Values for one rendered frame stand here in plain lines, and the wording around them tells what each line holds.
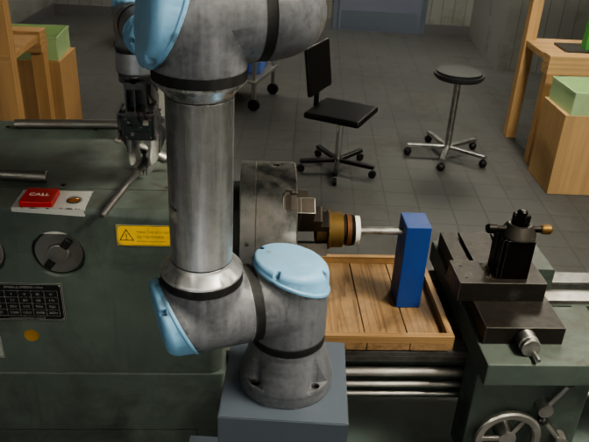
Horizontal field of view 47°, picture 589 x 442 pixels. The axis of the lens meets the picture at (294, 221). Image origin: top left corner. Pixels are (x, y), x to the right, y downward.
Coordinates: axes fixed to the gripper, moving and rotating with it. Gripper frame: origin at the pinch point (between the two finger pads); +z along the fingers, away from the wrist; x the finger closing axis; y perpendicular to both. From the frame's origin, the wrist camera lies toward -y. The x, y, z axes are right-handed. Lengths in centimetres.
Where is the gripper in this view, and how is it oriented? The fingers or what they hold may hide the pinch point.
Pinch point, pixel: (145, 167)
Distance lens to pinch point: 141.8
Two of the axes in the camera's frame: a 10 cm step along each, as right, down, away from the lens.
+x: 10.0, 0.2, 0.6
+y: 0.5, 4.7, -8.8
